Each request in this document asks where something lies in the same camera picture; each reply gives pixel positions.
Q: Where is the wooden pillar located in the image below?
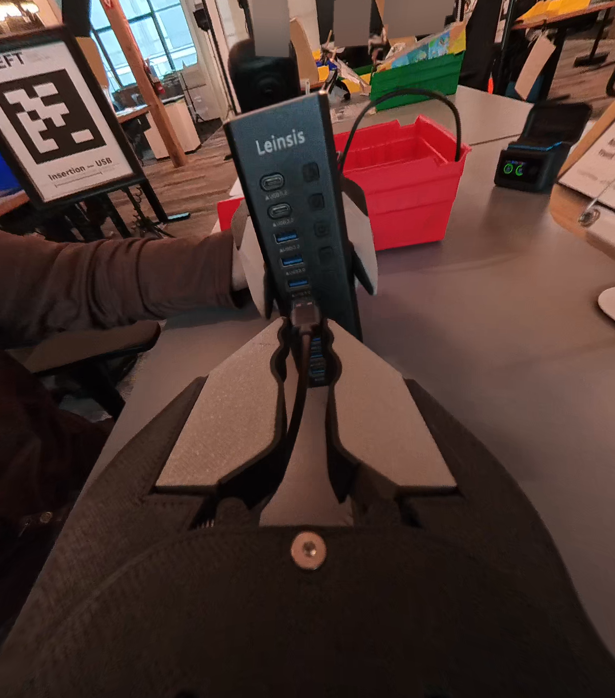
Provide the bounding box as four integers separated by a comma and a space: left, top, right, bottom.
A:
101, 0, 189, 169

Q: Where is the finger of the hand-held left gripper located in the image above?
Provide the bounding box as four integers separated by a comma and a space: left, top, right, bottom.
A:
340, 180, 380, 297
231, 204, 275, 320

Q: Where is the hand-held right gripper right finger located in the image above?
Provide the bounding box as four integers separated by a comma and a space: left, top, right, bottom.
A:
324, 321, 459, 502

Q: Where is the person's left forearm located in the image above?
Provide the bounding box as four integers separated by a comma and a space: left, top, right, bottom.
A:
0, 215, 251, 350

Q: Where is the colourful cardboard box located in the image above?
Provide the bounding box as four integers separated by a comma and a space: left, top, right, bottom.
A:
378, 22, 466, 72

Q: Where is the thin black hub cable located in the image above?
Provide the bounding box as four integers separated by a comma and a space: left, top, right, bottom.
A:
338, 87, 463, 167

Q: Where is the marker sign on tripod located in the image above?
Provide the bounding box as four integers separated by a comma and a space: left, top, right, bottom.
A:
0, 24, 180, 241

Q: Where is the black usb cable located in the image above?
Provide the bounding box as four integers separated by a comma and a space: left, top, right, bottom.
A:
277, 297, 323, 470

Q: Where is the ceiling lamp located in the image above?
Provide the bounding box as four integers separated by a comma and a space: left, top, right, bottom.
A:
0, 0, 41, 25

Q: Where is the red plastic bin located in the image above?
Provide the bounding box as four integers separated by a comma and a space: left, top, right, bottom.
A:
217, 113, 473, 253

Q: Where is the green plastic bin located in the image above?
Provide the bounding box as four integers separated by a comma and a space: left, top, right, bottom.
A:
368, 52, 466, 112

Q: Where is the black usb hub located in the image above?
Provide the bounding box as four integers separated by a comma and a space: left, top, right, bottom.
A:
223, 90, 365, 389

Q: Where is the black label printer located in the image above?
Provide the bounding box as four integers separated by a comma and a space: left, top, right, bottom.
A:
494, 101, 593, 193

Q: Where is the white cabinet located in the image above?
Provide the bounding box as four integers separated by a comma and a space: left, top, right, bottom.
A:
144, 100, 203, 160

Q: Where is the person's dark clothing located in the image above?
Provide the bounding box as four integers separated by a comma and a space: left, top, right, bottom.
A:
0, 316, 117, 671

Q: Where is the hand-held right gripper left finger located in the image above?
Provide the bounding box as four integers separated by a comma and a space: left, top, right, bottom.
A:
155, 316, 293, 490

